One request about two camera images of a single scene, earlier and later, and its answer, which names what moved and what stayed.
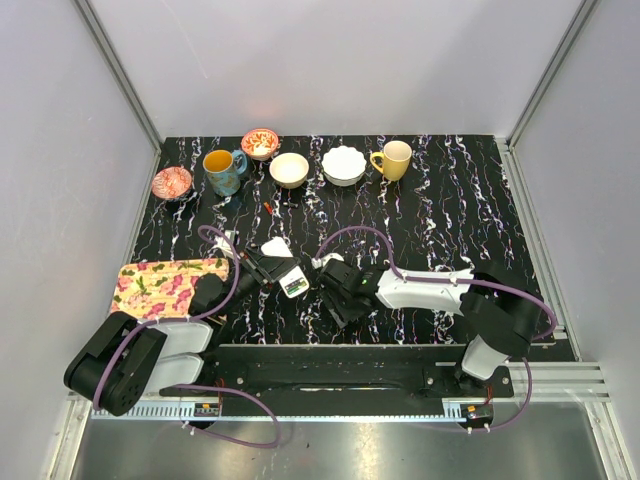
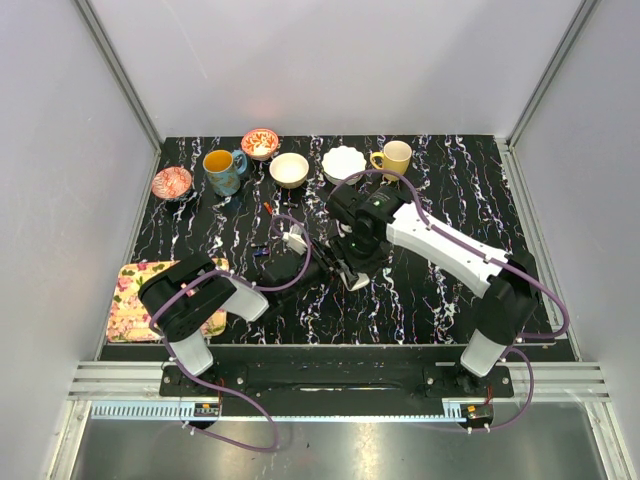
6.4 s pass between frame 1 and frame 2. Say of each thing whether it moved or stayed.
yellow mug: stayed
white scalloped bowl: stayed
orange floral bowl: stayed
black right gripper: moved
